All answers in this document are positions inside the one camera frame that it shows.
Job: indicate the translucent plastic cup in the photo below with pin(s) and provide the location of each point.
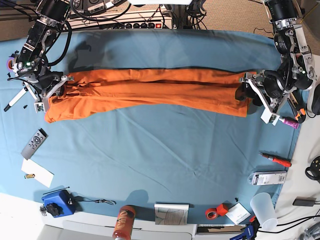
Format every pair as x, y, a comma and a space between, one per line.
263, 208

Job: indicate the black power adapter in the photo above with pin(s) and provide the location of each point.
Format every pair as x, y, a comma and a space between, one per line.
304, 201

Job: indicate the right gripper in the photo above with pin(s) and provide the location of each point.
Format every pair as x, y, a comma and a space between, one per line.
52, 84

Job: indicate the red screwdriver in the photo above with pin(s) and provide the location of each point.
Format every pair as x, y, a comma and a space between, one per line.
276, 159

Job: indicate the grey remote control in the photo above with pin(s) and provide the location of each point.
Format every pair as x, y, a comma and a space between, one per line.
34, 143

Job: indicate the purple glue tube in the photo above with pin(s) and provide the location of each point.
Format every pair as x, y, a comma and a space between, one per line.
289, 122

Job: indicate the orange t-shirt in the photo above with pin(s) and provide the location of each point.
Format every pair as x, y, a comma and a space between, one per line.
103, 90

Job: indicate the grey notebook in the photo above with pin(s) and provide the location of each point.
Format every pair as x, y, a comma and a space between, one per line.
170, 214

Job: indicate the white card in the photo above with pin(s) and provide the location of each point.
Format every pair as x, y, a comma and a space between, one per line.
237, 214

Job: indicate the yellow AA battery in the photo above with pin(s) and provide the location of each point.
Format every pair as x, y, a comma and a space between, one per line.
29, 176

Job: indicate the blue clamp at bottom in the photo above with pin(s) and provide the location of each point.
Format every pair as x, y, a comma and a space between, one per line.
250, 231

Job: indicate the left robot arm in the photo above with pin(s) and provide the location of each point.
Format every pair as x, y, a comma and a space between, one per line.
290, 41

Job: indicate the black yellow round device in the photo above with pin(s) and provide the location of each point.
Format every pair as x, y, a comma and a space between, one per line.
313, 171

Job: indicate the black computer mouse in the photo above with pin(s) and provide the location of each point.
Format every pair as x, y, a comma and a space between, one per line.
315, 105

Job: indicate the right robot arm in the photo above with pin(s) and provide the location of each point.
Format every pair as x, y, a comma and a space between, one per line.
30, 65

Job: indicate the white marker pen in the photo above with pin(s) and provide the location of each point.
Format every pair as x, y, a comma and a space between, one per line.
16, 98

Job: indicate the purple tape roll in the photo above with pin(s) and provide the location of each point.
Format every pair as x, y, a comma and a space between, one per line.
10, 63

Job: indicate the white paper sheet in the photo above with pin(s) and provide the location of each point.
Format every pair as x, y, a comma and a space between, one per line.
42, 175

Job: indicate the packaged bit set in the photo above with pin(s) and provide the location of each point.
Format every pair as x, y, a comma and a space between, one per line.
265, 178

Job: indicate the small red cube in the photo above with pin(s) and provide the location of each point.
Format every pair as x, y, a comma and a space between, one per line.
222, 209

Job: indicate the blue table cloth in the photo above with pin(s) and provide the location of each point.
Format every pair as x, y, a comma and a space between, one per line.
151, 154

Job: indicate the orange drink bottle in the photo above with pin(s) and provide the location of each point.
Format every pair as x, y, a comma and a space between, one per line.
124, 223

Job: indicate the red tape roll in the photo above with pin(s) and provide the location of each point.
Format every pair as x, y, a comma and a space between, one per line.
211, 213

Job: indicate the orange utility knife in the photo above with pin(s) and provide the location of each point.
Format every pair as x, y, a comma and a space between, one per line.
298, 110

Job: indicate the blue box with knob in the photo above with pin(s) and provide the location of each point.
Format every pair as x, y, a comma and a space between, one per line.
59, 203

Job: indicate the black power strip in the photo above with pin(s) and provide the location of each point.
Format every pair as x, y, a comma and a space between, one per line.
144, 25

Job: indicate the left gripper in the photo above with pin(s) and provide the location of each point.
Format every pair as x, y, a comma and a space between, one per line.
265, 88

